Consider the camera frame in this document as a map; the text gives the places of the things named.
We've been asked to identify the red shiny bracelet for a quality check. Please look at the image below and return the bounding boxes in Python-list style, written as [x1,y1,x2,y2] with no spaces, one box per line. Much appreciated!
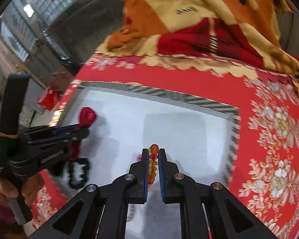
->
[70,107,97,160]

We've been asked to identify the orange and red printed blanket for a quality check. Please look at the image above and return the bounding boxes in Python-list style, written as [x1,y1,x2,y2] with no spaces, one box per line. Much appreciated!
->
[106,0,299,97]

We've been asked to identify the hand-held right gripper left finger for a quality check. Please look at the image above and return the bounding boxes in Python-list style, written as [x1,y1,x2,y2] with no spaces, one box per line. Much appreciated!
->
[31,148,150,239]

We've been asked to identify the amber bead bracelet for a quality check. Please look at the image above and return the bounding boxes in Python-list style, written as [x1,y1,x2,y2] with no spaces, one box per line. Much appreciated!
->
[148,144,159,186]

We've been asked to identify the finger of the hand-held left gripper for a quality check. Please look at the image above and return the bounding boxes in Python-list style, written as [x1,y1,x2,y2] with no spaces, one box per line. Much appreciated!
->
[25,126,90,143]
[27,141,75,166]

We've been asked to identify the black bead bracelet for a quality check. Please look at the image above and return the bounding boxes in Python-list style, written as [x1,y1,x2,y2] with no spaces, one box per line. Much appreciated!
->
[51,158,91,190]

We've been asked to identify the striped cardboard box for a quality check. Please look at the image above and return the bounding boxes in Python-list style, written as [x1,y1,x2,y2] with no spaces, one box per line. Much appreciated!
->
[48,81,241,239]

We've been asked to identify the person's left hand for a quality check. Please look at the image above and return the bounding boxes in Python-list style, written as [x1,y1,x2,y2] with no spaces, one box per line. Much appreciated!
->
[0,173,45,206]

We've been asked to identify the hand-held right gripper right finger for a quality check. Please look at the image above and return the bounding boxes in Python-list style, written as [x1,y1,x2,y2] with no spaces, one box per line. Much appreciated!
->
[158,149,276,239]

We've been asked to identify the red bag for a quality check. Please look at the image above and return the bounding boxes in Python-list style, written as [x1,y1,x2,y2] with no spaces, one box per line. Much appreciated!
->
[37,87,59,111]

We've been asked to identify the red embroidered floral tablecloth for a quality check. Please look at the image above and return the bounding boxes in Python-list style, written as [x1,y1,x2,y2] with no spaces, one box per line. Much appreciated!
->
[30,51,299,239]

